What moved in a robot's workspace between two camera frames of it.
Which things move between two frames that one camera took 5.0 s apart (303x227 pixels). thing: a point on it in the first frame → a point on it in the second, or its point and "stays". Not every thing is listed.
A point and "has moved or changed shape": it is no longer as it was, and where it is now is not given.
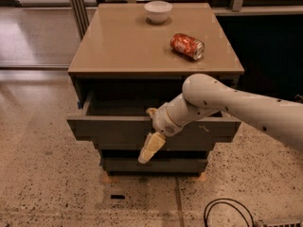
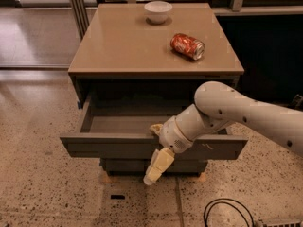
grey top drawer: (122, 116) has moved or changed shape
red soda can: (187, 45) stays
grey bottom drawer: (155, 165) stays
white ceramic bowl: (156, 10) stays
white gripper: (161, 121) → (171, 133)
